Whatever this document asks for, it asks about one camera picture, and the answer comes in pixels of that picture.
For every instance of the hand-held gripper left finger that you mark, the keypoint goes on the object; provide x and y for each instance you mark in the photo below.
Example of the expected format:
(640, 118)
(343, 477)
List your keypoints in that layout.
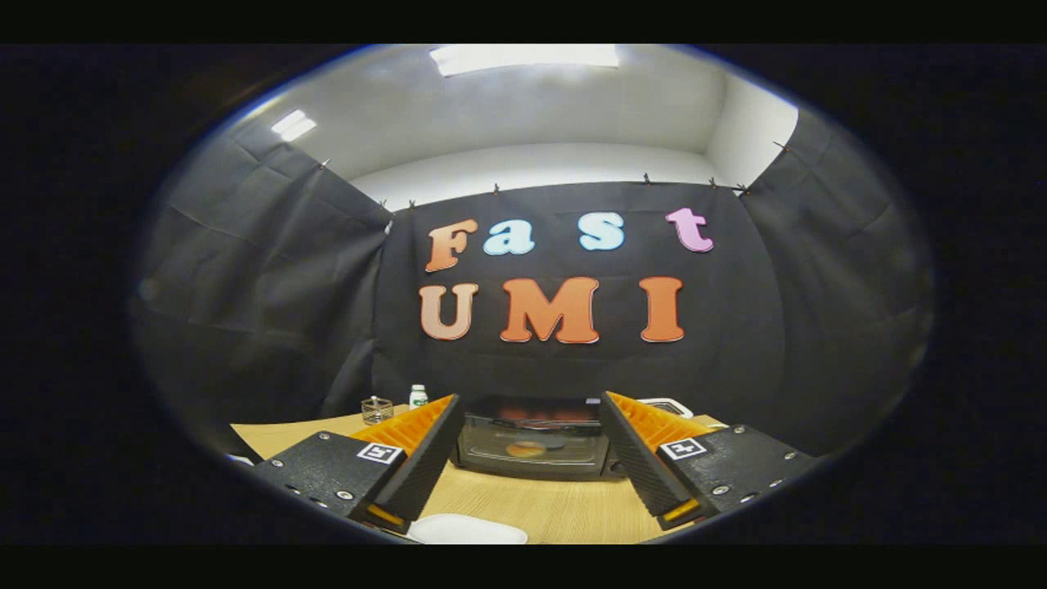
(425, 462)

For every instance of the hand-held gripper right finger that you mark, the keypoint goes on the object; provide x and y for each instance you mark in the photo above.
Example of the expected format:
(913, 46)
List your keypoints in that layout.
(634, 462)

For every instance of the round brown bread bun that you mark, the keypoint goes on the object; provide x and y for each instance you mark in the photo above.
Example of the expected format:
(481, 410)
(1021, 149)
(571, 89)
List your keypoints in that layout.
(525, 449)

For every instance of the black toaster oven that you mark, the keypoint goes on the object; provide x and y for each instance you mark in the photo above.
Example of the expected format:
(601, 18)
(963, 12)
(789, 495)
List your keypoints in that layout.
(532, 425)

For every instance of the white toaster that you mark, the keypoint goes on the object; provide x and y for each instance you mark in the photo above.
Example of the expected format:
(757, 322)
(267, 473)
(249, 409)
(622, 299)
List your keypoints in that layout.
(667, 406)

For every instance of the white bottle with green cap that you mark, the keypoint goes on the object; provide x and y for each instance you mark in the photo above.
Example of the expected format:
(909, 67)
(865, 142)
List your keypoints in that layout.
(418, 397)

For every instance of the white plate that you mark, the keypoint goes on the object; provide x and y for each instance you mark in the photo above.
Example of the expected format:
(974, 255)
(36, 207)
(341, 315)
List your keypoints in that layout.
(466, 530)

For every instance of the small ceiling light panel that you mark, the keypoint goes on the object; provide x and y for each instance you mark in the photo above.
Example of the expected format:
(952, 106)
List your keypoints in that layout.
(294, 125)

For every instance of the large ceiling light panel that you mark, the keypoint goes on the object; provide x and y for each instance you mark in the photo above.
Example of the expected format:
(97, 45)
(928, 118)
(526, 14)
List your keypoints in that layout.
(523, 57)

